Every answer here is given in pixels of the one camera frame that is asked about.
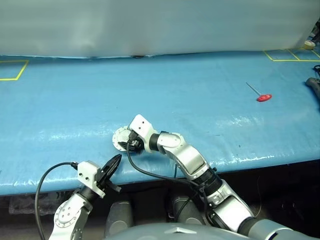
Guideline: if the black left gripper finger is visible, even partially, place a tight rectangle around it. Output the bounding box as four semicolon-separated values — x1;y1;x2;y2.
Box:
103;153;123;173
108;155;123;180

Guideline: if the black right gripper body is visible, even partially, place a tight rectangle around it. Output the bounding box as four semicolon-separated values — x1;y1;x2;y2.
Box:
126;132;145;154

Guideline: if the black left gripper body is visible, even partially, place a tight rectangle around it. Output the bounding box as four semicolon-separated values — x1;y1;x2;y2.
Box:
96;165;123;194

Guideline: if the silver round motor lid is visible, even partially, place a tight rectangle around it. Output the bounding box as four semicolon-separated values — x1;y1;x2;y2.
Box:
112;125;134;151

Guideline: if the dark rounded shape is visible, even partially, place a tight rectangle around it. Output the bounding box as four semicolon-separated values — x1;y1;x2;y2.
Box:
104;200;134;237
171;195;209;226

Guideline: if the blue table cover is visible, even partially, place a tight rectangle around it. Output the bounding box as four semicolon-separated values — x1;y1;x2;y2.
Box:
0;48;320;197

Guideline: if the grey robot torso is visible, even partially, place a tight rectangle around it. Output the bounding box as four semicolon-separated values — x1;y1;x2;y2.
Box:
104;221;251;240

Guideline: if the white foam backdrop sheet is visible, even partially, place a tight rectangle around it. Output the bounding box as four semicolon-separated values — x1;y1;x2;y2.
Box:
0;0;320;59

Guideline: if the dark grey tool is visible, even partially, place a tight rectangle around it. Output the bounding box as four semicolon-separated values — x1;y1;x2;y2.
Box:
305;77;320;99

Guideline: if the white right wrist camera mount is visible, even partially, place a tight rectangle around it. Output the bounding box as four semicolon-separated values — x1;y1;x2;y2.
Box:
129;114;159;153

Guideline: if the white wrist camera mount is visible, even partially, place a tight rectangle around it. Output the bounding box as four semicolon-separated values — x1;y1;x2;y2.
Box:
76;160;106;199
129;114;159;153

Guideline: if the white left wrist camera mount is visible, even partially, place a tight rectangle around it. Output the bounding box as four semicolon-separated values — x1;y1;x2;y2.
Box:
76;160;106;199

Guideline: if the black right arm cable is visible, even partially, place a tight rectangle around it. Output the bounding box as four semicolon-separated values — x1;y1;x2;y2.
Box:
126;142;213;226

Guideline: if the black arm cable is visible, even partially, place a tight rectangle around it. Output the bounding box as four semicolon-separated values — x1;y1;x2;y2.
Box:
34;161;79;240
126;142;213;226

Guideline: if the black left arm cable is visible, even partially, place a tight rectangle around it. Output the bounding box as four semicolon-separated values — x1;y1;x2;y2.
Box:
34;161;79;240

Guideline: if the red T-handle hex key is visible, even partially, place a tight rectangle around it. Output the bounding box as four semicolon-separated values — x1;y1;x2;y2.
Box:
245;82;274;103

